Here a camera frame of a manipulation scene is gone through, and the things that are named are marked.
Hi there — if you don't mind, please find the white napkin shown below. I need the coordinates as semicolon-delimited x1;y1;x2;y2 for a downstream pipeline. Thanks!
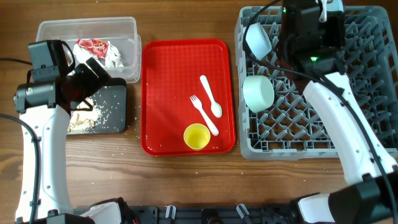
66;40;124;77

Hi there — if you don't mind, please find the food scraps and rice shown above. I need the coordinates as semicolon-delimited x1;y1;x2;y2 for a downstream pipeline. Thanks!
67;86;125;134

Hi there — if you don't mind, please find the small light blue bowl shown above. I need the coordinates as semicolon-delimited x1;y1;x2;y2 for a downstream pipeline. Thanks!
246;23;272;60

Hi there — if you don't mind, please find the mint green bowl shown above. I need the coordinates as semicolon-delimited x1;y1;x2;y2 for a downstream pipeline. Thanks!
243;75;274;113

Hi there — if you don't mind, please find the white plastic fork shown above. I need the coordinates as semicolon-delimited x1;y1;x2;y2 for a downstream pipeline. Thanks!
190;95;220;136

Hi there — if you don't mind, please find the yellow cup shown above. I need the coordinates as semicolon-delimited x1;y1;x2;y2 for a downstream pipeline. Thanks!
183;123;211;151

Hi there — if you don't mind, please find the white plastic spoon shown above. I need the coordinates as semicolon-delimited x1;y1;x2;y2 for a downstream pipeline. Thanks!
200;75;223;118

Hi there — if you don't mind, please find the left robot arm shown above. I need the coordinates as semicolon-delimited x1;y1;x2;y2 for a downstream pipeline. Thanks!
14;40;134;223

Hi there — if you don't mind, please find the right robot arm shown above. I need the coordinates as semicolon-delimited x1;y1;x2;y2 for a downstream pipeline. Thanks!
279;1;397;223

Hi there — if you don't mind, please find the clear plastic waste bin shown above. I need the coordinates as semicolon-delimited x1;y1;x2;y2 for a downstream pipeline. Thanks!
36;17;142;83

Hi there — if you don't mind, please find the grey dishwasher rack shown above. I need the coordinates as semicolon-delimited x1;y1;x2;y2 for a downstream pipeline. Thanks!
234;6;397;160

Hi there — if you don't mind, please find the black rectangular tray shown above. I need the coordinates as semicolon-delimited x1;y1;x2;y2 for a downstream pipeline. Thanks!
67;77;127;135

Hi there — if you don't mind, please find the red serving tray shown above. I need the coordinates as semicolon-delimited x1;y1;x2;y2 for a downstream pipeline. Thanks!
141;39;236;156

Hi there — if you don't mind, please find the right black cable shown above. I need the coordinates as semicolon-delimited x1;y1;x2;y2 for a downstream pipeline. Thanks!
241;0;398;218

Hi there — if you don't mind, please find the black cable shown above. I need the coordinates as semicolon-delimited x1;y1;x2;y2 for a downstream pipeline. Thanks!
0;57;43;224
241;0;398;218

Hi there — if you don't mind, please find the left black cable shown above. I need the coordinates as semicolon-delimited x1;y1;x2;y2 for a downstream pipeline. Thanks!
0;57;43;224

